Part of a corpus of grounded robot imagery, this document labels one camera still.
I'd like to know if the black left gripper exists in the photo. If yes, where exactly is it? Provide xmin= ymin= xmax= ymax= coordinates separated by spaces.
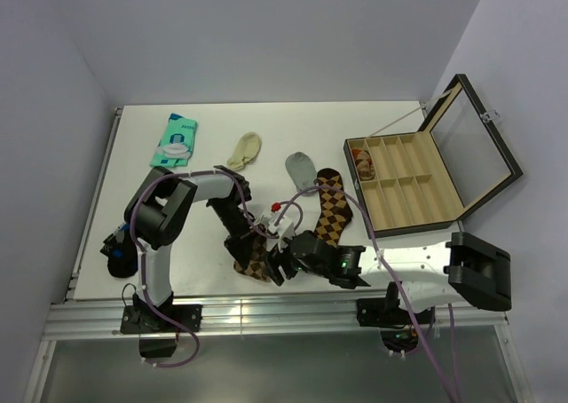
xmin=209 ymin=198 xmax=263 ymax=270

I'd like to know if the tan brown argyle sock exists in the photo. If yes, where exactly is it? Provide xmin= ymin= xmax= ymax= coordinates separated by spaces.
xmin=233 ymin=236 xmax=271 ymax=282

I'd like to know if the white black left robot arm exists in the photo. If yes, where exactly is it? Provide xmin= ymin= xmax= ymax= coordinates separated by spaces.
xmin=124 ymin=166 xmax=264 ymax=331

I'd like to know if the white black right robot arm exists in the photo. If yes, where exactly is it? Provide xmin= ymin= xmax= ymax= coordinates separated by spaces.
xmin=264 ymin=232 xmax=512 ymax=323

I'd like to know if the dark brown argyle sock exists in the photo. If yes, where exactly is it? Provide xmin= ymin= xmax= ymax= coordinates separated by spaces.
xmin=313 ymin=168 xmax=353 ymax=247

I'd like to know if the cream ankle sock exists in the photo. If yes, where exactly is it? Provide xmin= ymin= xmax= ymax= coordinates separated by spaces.
xmin=226 ymin=132 xmax=262 ymax=171

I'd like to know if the grey ankle sock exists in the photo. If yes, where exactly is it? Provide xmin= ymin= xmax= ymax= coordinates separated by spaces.
xmin=285 ymin=152 xmax=317 ymax=191

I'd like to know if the green patterned sock pair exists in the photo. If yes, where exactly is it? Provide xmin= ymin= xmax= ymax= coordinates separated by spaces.
xmin=150 ymin=114 xmax=198 ymax=168

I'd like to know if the rolled orange argyle sock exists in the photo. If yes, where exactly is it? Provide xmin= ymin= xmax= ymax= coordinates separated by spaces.
xmin=351 ymin=148 xmax=375 ymax=181

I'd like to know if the black blue sock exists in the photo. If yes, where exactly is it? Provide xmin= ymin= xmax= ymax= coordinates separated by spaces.
xmin=100 ymin=223 xmax=138 ymax=279

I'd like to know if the black compartment box with lid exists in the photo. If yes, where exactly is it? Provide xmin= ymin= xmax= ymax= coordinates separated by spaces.
xmin=343 ymin=74 xmax=524 ymax=238

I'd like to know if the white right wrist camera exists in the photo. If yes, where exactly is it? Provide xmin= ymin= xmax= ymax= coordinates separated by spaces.
xmin=272 ymin=217 xmax=296 ymax=252

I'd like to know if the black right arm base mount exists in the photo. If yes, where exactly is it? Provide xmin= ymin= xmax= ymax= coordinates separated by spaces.
xmin=356 ymin=282 xmax=412 ymax=329

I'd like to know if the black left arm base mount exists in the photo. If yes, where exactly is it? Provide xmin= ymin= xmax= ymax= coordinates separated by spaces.
xmin=120 ymin=304 xmax=202 ymax=335

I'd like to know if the aluminium frame rail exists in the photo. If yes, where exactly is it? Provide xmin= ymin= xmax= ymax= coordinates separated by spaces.
xmin=21 ymin=107 xmax=533 ymax=403

